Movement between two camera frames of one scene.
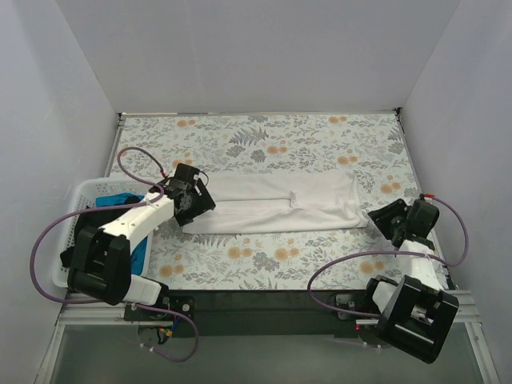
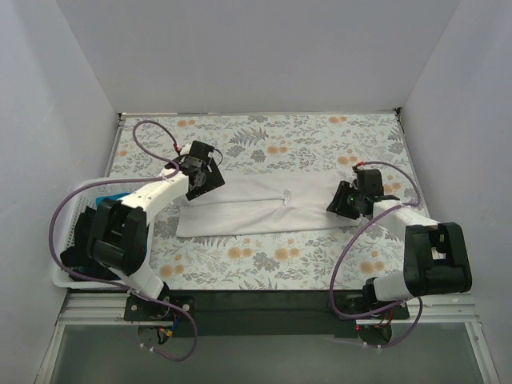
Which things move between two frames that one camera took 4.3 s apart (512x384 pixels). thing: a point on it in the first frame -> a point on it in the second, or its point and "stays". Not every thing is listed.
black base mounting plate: [338, 314] stays
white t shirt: [278, 202] stays
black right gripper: [391, 218] -> [341, 201]
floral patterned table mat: [150, 149] stays
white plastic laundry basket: [83, 197] stays
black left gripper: [198, 200] -> [209, 181]
